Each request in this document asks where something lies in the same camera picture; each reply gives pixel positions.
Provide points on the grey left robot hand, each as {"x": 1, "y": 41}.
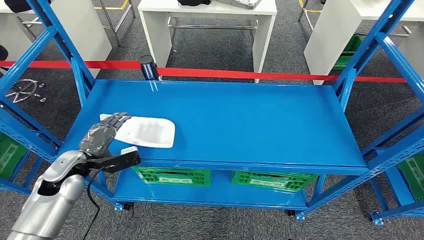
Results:
{"x": 97, "y": 139}

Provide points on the white plastic car part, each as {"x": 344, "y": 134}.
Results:
{"x": 149, "y": 132}

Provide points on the blue metal shelf rack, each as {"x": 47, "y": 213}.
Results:
{"x": 396, "y": 185}
{"x": 10, "y": 185}
{"x": 232, "y": 116}

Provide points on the red barrier belt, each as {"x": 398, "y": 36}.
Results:
{"x": 265, "y": 75}
{"x": 66, "y": 64}

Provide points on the office chair with chrome base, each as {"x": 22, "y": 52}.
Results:
{"x": 24, "y": 89}

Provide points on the white panel desk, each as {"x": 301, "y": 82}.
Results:
{"x": 331, "y": 39}
{"x": 198, "y": 10}
{"x": 89, "y": 33}

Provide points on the black bag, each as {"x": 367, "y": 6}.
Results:
{"x": 16, "y": 5}

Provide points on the black item on desk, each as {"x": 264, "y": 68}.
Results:
{"x": 193, "y": 2}

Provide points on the grey metal tray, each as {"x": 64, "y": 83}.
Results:
{"x": 242, "y": 3}

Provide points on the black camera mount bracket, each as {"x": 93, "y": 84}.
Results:
{"x": 116, "y": 163}

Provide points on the black barrier stanchion post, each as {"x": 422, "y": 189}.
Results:
{"x": 148, "y": 68}

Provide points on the steel table frame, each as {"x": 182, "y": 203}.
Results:
{"x": 109, "y": 23}

